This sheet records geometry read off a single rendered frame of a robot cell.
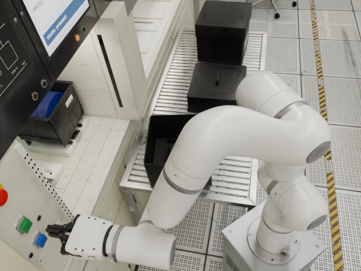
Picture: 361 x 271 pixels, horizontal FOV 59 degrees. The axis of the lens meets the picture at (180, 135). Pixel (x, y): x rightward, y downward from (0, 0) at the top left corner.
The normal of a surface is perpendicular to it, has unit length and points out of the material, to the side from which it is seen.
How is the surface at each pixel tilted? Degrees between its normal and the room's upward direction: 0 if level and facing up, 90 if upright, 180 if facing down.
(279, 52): 0
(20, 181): 90
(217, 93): 0
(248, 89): 46
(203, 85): 0
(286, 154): 85
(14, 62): 90
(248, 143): 76
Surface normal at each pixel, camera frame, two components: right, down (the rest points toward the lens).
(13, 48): 0.97, 0.11
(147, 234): 0.01, -0.90
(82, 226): -0.13, -0.69
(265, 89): -0.42, -0.46
